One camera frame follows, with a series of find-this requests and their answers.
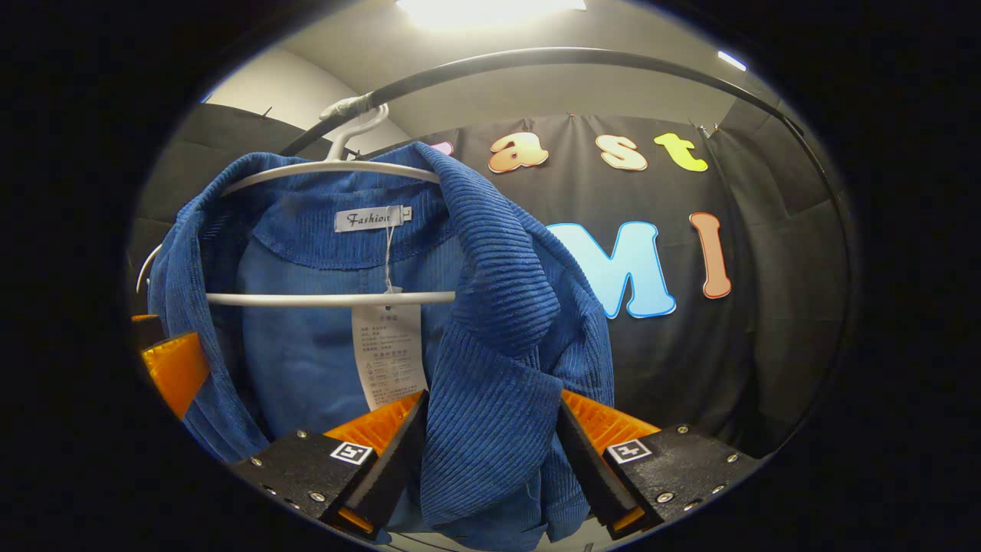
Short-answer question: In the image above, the black clothes rack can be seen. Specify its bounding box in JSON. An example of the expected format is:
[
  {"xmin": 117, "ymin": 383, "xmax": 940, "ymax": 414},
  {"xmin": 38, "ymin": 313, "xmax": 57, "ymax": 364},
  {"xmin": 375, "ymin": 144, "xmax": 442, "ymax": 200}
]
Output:
[{"xmin": 280, "ymin": 46, "xmax": 855, "ymax": 369}]

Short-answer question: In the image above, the blue corduroy jacket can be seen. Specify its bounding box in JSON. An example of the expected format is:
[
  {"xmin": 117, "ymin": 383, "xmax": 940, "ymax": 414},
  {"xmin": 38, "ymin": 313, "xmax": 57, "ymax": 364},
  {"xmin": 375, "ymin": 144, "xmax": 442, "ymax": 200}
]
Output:
[{"xmin": 147, "ymin": 140, "xmax": 616, "ymax": 552}]

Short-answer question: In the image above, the large ceiling light panel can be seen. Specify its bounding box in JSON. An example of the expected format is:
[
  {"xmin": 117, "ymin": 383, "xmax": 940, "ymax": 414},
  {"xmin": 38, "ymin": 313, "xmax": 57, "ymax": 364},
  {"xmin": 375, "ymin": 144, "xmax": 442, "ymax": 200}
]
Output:
[{"xmin": 395, "ymin": 0, "xmax": 589, "ymax": 30}]

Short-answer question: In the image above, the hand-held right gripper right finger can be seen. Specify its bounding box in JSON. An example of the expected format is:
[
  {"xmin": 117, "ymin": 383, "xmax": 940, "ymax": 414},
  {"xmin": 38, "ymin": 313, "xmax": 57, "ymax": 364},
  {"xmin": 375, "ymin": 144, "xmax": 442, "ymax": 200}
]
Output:
[{"xmin": 556, "ymin": 389, "xmax": 767, "ymax": 541}]

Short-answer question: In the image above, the white clothes hanger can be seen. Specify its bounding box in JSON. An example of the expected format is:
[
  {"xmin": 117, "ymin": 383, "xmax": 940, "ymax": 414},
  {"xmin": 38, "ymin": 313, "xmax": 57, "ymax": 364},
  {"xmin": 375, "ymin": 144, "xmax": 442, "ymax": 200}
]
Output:
[{"xmin": 136, "ymin": 96, "xmax": 458, "ymax": 309}]

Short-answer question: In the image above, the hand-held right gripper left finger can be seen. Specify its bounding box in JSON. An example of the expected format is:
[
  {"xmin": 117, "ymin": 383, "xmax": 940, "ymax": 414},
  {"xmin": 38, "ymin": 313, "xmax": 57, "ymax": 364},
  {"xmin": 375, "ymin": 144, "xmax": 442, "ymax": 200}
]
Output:
[{"xmin": 230, "ymin": 389, "xmax": 431, "ymax": 541}]

